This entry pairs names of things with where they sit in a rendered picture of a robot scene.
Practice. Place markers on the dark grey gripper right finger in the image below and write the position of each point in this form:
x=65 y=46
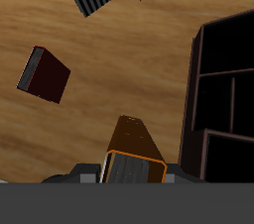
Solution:
x=175 y=175

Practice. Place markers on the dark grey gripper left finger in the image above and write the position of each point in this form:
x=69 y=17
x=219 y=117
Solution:
x=82 y=172

